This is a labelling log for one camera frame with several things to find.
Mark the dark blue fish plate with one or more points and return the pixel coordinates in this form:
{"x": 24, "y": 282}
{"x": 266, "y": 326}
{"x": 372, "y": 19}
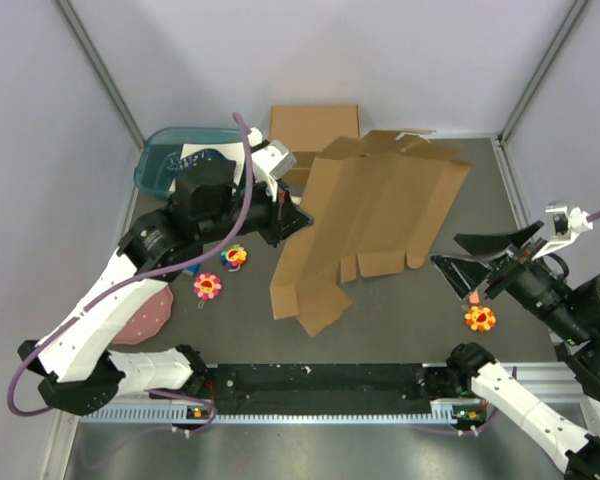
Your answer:
{"x": 178, "y": 164}

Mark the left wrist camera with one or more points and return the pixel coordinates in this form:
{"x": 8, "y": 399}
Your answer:
{"x": 271, "y": 159}

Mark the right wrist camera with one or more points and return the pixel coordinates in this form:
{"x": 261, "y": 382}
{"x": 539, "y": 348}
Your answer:
{"x": 567, "y": 224}

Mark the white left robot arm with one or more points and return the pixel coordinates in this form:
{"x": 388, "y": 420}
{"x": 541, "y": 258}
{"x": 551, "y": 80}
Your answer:
{"x": 209, "y": 207}

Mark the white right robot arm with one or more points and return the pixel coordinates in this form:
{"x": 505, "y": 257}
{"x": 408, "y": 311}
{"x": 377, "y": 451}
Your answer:
{"x": 574, "y": 450}

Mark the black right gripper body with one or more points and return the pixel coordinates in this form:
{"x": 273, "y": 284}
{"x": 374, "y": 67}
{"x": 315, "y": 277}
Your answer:
{"x": 531, "y": 280}

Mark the orange flower toy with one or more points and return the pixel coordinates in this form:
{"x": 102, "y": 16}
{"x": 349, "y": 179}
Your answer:
{"x": 480, "y": 318}

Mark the teal plastic bin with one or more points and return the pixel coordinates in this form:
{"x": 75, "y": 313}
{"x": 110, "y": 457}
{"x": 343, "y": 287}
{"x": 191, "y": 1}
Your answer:
{"x": 150, "y": 175}

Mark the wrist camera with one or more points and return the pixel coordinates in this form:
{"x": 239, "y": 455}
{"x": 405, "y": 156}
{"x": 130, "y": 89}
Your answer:
{"x": 567, "y": 224}
{"x": 271, "y": 159}

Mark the rainbow flower toy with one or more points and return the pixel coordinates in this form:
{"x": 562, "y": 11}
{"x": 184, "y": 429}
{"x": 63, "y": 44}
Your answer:
{"x": 233, "y": 257}

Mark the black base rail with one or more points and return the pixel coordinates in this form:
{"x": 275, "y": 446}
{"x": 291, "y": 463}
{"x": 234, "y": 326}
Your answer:
{"x": 326, "y": 389}

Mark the grey slotted cable duct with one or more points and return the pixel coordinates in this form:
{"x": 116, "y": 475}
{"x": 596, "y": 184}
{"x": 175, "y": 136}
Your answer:
{"x": 180, "y": 413}

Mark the brown cardboard box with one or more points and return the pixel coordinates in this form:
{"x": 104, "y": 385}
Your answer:
{"x": 377, "y": 203}

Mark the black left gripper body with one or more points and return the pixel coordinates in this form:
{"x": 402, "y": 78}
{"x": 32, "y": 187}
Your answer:
{"x": 264, "y": 217}

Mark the upper folded cardboard box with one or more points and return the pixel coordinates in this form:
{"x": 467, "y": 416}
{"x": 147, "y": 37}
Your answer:
{"x": 310, "y": 128}

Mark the white paper sheet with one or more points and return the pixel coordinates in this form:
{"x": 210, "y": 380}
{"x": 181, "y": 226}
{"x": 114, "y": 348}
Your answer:
{"x": 232, "y": 151}

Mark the pink flower toy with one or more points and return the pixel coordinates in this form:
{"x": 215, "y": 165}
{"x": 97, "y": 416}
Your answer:
{"x": 207, "y": 286}

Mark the pink dotted plate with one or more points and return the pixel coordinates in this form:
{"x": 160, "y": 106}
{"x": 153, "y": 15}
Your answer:
{"x": 148, "y": 320}

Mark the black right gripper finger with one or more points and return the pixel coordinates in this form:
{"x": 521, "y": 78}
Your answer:
{"x": 463, "y": 274}
{"x": 491, "y": 244}

